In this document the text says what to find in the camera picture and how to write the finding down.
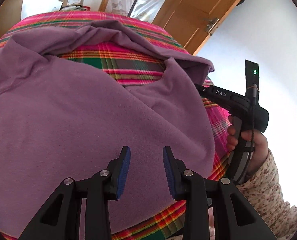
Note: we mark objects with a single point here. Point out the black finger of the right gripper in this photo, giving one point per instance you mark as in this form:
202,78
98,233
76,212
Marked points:
215,94

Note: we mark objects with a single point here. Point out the wooden room door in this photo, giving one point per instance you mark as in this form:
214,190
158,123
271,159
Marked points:
185,20

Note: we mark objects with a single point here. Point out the person's right hand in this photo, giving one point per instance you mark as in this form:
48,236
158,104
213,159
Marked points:
261,147

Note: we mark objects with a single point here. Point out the pink plaid tablecloth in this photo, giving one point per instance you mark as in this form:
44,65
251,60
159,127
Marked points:
129,68

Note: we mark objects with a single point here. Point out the floral sleeved right forearm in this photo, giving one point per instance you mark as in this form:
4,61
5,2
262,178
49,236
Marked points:
264,193

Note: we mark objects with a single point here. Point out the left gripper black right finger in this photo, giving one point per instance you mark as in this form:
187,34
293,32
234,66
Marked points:
233,216

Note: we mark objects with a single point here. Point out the wooden wardrobe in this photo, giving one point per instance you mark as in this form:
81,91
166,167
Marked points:
10,14

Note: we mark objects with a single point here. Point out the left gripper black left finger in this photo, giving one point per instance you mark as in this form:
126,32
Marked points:
59,217

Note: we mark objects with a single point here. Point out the purple fleece garment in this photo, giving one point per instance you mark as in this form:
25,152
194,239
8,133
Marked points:
60,119

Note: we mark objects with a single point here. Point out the metal door handle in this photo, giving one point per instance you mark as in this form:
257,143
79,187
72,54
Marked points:
211,23

